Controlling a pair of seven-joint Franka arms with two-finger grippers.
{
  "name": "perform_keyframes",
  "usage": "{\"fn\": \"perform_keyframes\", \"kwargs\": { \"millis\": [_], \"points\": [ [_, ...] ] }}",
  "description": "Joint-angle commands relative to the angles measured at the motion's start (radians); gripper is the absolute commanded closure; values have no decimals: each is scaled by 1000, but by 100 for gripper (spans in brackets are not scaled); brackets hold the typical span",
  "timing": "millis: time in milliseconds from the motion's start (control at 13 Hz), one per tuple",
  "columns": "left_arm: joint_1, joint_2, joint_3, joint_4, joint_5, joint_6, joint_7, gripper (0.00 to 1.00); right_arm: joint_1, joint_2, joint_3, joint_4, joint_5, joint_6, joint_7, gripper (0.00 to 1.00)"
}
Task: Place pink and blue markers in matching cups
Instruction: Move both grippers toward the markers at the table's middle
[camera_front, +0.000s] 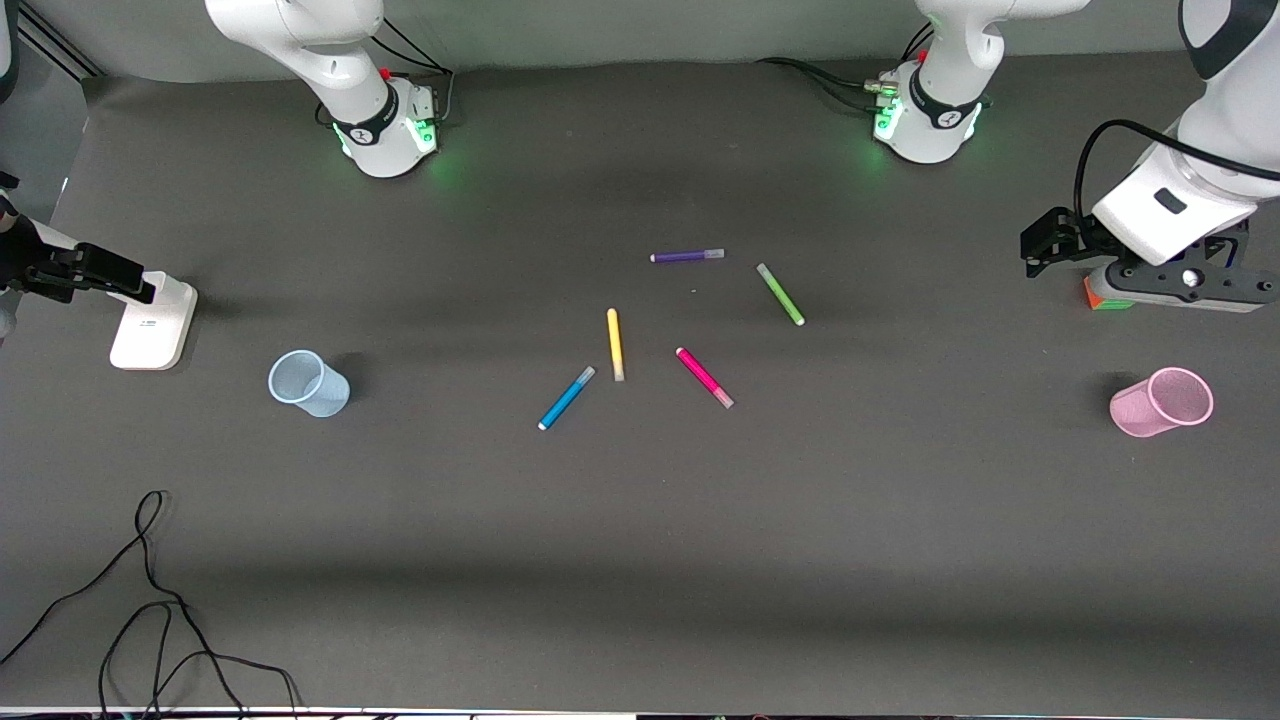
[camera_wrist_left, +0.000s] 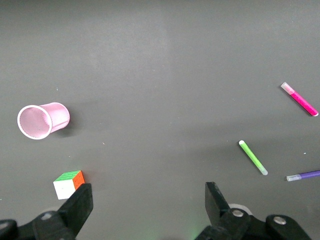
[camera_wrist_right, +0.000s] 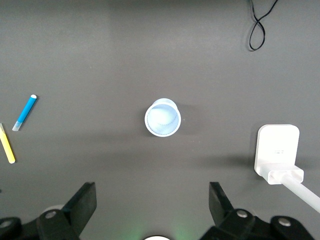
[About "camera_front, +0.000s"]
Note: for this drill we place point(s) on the translucent blue cup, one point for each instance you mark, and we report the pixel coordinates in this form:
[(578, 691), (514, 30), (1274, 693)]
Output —
[(312, 385)]

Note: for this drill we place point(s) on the pink marker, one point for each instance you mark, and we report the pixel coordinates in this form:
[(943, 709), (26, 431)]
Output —
[(703, 376)]

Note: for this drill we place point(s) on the purple marker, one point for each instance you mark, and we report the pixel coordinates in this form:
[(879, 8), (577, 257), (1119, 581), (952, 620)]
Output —
[(685, 256)]

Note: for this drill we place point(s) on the yellow marker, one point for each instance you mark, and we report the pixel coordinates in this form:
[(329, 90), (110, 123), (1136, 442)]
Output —
[(615, 345)]

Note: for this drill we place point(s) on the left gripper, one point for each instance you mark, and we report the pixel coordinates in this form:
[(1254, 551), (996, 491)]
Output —
[(1072, 236)]

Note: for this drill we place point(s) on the colourful puzzle cube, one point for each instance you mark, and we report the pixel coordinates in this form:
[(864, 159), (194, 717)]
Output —
[(1100, 297)]

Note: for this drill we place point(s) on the black frame rail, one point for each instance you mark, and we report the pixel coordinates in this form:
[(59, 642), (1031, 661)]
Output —
[(60, 45)]

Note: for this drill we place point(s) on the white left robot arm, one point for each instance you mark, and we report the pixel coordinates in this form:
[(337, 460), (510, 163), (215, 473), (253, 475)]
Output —
[(1230, 90)]

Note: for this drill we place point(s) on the blue marker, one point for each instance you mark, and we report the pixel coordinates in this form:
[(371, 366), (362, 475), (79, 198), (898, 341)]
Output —
[(565, 399)]

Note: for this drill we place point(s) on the dark grey table mat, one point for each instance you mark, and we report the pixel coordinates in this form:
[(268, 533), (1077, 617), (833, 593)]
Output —
[(640, 560)]

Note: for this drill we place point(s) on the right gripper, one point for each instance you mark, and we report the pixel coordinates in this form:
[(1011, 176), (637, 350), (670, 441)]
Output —
[(30, 262)]

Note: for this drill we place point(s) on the pink mesh cup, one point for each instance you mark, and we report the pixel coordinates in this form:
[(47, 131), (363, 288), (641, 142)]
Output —
[(1165, 402)]

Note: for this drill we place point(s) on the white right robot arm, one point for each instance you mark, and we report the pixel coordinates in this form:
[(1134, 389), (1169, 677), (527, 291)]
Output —
[(350, 70)]

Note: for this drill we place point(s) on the green marker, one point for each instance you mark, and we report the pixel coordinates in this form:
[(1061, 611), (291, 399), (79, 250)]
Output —
[(781, 294)]

